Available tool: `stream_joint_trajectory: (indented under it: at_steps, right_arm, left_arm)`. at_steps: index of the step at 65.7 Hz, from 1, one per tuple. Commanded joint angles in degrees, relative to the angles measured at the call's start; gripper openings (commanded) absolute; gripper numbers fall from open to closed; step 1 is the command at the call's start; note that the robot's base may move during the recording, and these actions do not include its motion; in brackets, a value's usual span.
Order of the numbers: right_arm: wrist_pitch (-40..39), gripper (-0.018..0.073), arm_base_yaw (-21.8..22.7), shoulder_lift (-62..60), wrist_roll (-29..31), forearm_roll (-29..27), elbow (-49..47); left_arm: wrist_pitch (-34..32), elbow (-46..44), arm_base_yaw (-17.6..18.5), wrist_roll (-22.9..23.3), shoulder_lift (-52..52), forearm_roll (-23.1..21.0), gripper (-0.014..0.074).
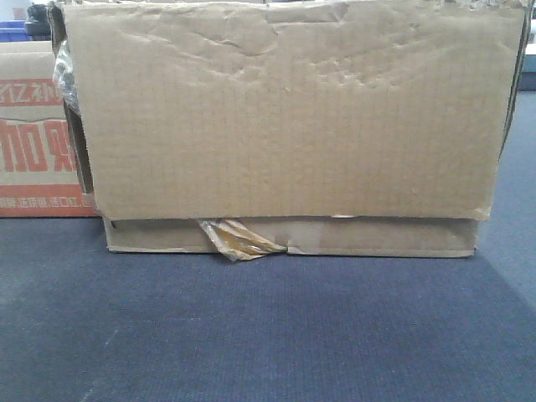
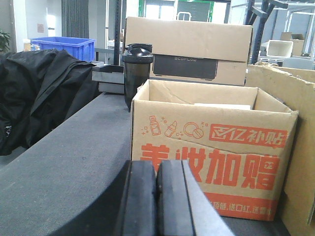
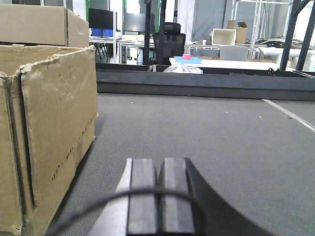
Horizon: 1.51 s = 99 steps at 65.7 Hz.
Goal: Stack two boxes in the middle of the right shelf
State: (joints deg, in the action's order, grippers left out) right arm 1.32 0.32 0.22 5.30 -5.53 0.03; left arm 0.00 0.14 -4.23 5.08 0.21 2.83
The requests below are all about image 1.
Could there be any plain brown cardboard box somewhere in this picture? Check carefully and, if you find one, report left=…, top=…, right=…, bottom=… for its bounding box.
left=48, top=1, right=533, bottom=261

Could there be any red printed cardboard box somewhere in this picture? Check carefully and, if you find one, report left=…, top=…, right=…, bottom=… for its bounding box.
left=1, top=42, right=93, bottom=218

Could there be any crumpled clear packing tape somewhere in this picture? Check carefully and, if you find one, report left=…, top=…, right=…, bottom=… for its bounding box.
left=53, top=39, right=80, bottom=116

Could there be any blue plastic bin background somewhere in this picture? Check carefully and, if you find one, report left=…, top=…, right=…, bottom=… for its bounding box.
left=0, top=20, right=32, bottom=43

